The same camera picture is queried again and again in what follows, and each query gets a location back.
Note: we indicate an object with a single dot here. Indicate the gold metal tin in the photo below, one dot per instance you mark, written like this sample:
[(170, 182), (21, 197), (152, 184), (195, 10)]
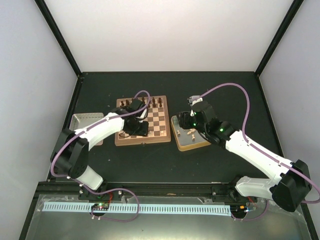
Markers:
[(184, 141)]

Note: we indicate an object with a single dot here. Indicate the white slotted cable duct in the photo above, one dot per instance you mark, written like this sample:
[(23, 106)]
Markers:
[(131, 208)]

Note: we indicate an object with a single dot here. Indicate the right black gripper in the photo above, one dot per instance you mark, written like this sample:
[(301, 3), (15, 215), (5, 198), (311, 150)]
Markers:
[(183, 120)]

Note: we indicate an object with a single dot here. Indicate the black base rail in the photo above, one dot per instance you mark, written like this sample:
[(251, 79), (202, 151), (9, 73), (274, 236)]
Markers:
[(218, 192)]

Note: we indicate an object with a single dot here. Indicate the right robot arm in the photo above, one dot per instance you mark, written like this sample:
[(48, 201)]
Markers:
[(286, 181)]

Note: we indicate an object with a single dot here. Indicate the wooden chess board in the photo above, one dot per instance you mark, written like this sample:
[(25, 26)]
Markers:
[(158, 119)]

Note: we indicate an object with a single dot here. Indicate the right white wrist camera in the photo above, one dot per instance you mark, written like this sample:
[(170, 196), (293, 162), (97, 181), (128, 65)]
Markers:
[(195, 102)]

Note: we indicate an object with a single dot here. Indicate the black frame post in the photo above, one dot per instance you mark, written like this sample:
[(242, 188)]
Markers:
[(47, 15), (283, 27)]

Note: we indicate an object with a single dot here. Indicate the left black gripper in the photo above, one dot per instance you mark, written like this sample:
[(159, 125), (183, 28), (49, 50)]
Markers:
[(144, 132)]

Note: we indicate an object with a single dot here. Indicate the black frame post left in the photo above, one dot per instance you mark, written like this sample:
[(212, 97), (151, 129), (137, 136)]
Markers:
[(47, 15)]

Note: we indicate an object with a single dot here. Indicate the small circuit board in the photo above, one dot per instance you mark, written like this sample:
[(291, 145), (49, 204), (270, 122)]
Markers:
[(100, 207)]

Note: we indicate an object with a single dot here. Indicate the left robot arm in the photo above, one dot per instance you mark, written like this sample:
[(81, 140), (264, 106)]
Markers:
[(70, 157)]

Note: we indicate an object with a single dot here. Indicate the dark chess pieces group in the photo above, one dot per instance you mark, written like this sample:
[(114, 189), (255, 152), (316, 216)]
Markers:
[(155, 102)]

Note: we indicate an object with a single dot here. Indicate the black frame post right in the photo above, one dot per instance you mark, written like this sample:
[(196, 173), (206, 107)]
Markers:
[(283, 27)]

